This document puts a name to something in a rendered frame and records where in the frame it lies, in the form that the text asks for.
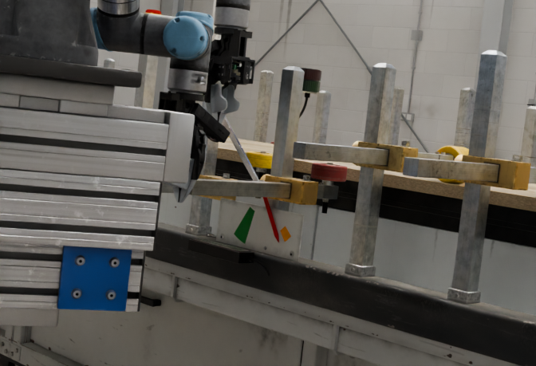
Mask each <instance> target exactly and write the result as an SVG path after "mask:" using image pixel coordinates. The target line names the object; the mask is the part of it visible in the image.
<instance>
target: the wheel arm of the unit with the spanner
mask: <svg viewBox="0 0 536 366"><path fill-rule="evenodd" d="M290 187H291V184H289V183H279V182H261V181H242V180H223V179H197V180H196V182H195V185H194V186H193V188H192V190H191V192H190V193H189V195H213V196H242V197H272V198H289V197H290ZM338 187H339V186H334V185H333V186H329V185H324V183H320V184H318V191H317V199H323V200H322V201H323V202H327V203H328V202H329V199H337V194H338Z"/></svg>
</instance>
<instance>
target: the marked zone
mask: <svg viewBox="0 0 536 366"><path fill-rule="evenodd" d="M254 212H255V211H254V210H253V209H252V208H251V207H250V208H249V209H248V211H247V212H246V214H245V216H244V217H243V219H242V221H241V222H240V224H239V226H238V228H237V230H236V231H235V233H234V235H235V236H236V237H237V238H238V239H239V240H240V241H241V242H243V243H244V244H245V243H246V238H247V235H248V232H249V229H250V225H251V222H252V219H253V217H254Z"/></svg>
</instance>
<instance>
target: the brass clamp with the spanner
mask: <svg viewBox="0 0 536 366"><path fill-rule="evenodd" d="M260 180H264V181H265V182H279V183H289V184H291V187H290V197H289V198H272V197H267V198H268V199H276V200H280V201H284V202H288V203H296V204H300V205H316V204H317V191H318V182H314V181H311V182H307V181H302V180H301V179H296V178H286V177H278V176H273V175H267V174H266V175H264V176H263V177H262V178H261V179H260Z"/></svg>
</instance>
